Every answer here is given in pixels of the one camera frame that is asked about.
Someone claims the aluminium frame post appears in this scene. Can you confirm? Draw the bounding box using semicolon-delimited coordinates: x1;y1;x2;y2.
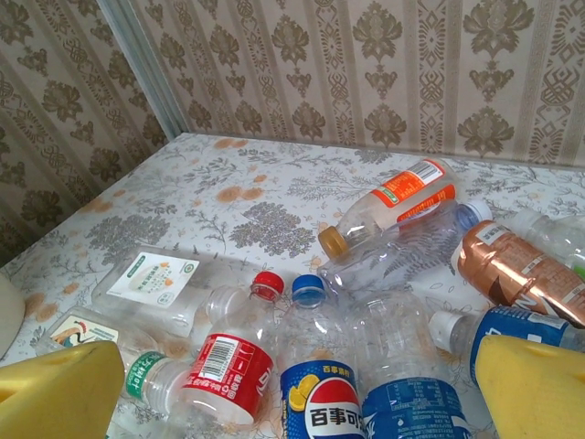
96;0;189;142

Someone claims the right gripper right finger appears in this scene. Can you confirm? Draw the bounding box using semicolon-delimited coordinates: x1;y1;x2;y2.
474;336;585;439

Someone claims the Pepsi bottle blue cap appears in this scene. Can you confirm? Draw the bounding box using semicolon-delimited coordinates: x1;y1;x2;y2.
277;273;367;439

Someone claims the clear unlabelled bottle pale cap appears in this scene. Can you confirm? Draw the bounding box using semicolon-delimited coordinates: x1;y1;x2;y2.
316;198;494;301

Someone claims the clear bottle crane picture label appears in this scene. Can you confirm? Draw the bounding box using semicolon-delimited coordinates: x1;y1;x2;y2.
45;305;156;360

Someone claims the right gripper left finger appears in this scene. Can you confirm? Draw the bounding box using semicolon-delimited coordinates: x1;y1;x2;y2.
0;340;127;439

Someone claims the square clear bottle white label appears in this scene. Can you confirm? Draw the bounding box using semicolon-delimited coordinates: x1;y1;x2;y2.
90;245;250;339

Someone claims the copper foil label bottle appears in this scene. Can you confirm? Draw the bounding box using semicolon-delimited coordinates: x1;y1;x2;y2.
451;219;585;329

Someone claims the blue label bottle white cap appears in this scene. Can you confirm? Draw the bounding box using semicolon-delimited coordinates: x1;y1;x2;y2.
429;305;585;389

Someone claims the clear bottle green text label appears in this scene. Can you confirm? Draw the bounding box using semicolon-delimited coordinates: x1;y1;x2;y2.
119;349;197;415

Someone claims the red label bottle red cap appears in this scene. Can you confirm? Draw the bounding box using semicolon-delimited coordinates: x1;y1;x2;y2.
181;270;285;426

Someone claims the green lime label bottle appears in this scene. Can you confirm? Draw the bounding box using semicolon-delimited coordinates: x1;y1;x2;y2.
514;209;585;281

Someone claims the floral tablecloth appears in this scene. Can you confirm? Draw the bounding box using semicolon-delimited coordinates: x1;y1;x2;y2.
0;132;585;439

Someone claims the orange label bottle gold cap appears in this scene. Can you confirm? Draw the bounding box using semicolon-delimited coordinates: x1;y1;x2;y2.
318;158;459;258

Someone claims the clear bottle blue text label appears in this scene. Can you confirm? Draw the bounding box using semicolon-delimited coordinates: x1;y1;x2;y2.
346;290;474;439

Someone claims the white round bin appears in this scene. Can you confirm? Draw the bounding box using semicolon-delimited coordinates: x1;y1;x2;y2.
0;273;27;360

